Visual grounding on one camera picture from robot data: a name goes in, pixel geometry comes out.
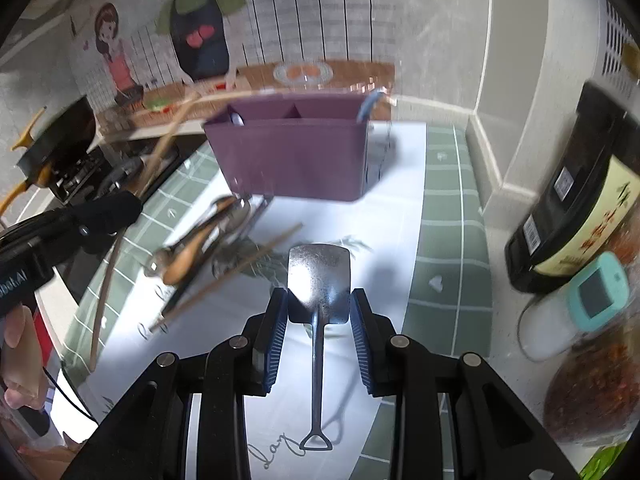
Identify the wooden chopstick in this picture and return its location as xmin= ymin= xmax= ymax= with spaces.
xmin=160 ymin=223 xmax=304 ymax=321
xmin=89 ymin=237 xmax=127 ymax=372
xmin=137 ymin=90 xmax=281 ymax=197
xmin=148 ymin=255 xmax=273 ymax=332

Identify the person's left hand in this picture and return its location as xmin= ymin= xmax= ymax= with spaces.
xmin=0 ymin=305 xmax=52 ymax=411

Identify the white paper sheet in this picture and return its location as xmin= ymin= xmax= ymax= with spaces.
xmin=62 ymin=120 xmax=493 ymax=480

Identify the chili flake jar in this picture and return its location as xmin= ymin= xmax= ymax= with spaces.
xmin=542 ymin=220 xmax=640 ymax=447

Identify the white appliance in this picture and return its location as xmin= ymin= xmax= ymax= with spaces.
xmin=595 ymin=0 xmax=640 ymax=92

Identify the wooden spoon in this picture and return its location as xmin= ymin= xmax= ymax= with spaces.
xmin=163 ymin=200 xmax=237 ymax=285

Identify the dark sauce bottle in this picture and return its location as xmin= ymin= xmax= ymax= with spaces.
xmin=504 ymin=81 xmax=640 ymax=294

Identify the black pan with yellow handles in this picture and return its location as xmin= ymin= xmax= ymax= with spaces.
xmin=0 ymin=95 xmax=99 ymax=216

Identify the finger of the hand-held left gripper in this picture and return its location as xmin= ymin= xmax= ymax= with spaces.
xmin=74 ymin=192 xmax=144 ymax=251

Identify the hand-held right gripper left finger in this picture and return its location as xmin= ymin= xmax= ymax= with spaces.
xmin=62 ymin=287 xmax=290 ymax=480

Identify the green packet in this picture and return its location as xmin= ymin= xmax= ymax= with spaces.
xmin=579 ymin=439 xmax=637 ymax=477

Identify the black cable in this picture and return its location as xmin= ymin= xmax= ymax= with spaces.
xmin=42 ymin=366 xmax=99 ymax=424

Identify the blue handled utensil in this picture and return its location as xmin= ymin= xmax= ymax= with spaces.
xmin=356 ymin=90 xmax=389 ymax=124

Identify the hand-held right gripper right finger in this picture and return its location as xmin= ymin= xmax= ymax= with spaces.
xmin=350 ymin=288 xmax=583 ymax=480

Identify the metal shovel-shaped spoon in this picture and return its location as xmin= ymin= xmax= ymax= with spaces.
xmin=287 ymin=243 xmax=352 ymax=453

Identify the purple utensil holder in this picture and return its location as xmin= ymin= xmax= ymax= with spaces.
xmin=203 ymin=91 xmax=373 ymax=203

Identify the cartoon kitchen wall poster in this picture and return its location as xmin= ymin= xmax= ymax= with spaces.
xmin=30 ymin=0 xmax=493 ymax=135

